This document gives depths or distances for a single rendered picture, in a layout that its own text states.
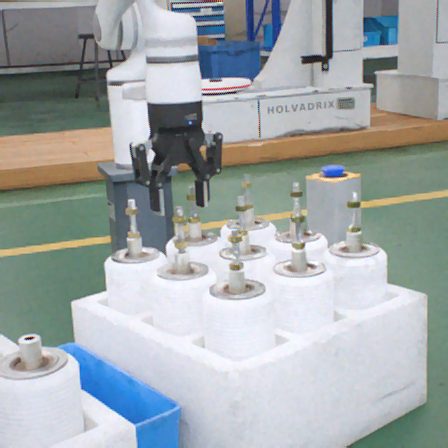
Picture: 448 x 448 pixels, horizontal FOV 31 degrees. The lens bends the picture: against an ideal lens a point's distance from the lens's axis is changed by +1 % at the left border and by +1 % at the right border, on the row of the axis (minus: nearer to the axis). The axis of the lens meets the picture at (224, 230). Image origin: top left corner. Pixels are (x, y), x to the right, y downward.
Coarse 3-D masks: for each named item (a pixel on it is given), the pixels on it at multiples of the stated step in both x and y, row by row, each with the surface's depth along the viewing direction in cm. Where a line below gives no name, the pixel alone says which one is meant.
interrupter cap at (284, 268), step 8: (280, 264) 116; (288, 264) 116; (312, 264) 116; (320, 264) 115; (280, 272) 113; (288, 272) 112; (296, 272) 113; (304, 272) 112; (312, 272) 112; (320, 272) 112
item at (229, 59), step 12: (204, 48) 562; (216, 48) 556; (228, 48) 560; (240, 48) 563; (252, 48) 567; (204, 60) 569; (216, 60) 559; (228, 60) 563; (240, 60) 566; (252, 60) 569; (204, 72) 573; (216, 72) 562; (228, 72) 565; (240, 72) 569; (252, 72) 572
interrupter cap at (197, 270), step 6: (168, 264) 118; (174, 264) 119; (192, 264) 118; (198, 264) 118; (204, 264) 118; (162, 270) 116; (168, 270) 116; (174, 270) 117; (192, 270) 116; (198, 270) 116; (204, 270) 115; (162, 276) 113; (168, 276) 113; (174, 276) 113; (180, 276) 113; (186, 276) 113; (192, 276) 113; (198, 276) 113
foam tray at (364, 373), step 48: (96, 336) 123; (144, 336) 113; (192, 336) 111; (288, 336) 109; (336, 336) 110; (384, 336) 117; (192, 384) 106; (240, 384) 99; (288, 384) 105; (336, 384) 112; (384, 384) 119; (192, 432) 108; (240, 432) 101; (288, 432) 107; (336, 432) 114
